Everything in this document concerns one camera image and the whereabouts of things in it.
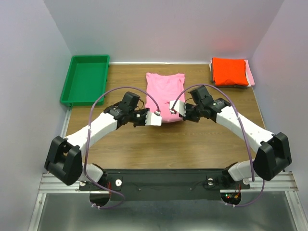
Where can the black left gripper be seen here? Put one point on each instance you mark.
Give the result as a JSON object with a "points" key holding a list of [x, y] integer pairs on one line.
{"points": [[143, 123]]}

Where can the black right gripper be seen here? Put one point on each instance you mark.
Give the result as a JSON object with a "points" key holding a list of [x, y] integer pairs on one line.
{"points": [[186, 118]]}

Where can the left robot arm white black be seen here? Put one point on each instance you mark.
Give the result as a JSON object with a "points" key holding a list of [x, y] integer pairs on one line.
{"points": [[67, 158]]}

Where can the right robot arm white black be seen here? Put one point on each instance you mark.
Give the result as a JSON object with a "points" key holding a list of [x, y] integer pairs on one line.
{"points": [[268, 153]]}

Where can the folded orange t shirt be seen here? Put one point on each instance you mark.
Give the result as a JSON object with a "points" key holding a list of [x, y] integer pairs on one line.
{"points": [[229, 71]]}

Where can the green plastic tray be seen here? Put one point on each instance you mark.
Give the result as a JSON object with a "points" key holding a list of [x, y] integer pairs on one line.
{"points": [[85, 80]]}

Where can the folded light pink t shirt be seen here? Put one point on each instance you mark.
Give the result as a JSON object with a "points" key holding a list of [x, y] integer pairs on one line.
{"points": [[249, 75]]}

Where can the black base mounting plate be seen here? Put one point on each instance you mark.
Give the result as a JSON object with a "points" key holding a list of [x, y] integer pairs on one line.
{"points": [[123, 181]]}

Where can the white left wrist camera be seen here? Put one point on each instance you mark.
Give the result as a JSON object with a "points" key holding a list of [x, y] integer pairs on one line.
{"points": [[152, 119]]}

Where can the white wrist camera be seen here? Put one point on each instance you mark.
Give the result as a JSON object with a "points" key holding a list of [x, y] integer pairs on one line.
{"points": [[152, 119], [177, 107]]}

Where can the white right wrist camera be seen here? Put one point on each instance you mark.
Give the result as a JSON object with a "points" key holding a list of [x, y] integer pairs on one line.
{"points": [[177, 107]]}

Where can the aluminium frame rail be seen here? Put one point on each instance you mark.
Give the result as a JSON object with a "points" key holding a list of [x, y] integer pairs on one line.
{"points": [[282, 182]]}

